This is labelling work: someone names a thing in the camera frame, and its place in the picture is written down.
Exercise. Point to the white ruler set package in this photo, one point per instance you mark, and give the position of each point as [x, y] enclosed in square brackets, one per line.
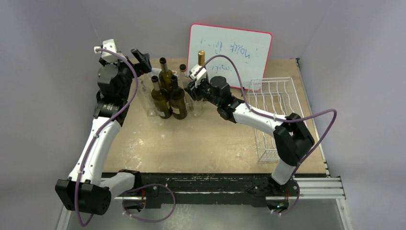
[155, 71]

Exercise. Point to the dark green bottle black cap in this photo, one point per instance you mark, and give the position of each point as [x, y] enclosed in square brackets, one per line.
[176, 100]

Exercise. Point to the pink framed whiteboard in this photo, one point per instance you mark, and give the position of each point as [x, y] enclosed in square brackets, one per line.
[244, 53]

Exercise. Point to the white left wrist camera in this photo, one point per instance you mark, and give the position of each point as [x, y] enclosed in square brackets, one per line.
[109, 51]

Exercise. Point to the brown wine bottle gold cap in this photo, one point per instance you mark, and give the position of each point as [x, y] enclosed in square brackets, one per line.
[201, 57]

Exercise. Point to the olive bottle silver cap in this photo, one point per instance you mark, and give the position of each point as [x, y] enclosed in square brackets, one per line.
[161, 99]
[165, 75]

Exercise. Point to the white wire wine rack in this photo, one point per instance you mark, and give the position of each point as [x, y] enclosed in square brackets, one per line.
[277, 96]

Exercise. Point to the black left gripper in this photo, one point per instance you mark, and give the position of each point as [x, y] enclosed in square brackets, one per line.
[143, 60]

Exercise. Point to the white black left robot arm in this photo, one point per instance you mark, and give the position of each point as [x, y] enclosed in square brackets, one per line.
[83, 190]

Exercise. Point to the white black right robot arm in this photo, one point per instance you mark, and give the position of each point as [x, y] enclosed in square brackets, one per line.
[292, 138]

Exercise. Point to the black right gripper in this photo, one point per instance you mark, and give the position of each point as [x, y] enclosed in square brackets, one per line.
[194, 91]

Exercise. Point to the clear glass bottle black cap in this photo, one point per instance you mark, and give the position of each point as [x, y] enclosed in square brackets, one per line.
[184, 81]

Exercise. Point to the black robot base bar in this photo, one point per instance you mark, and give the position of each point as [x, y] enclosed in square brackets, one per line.
[253, 189]

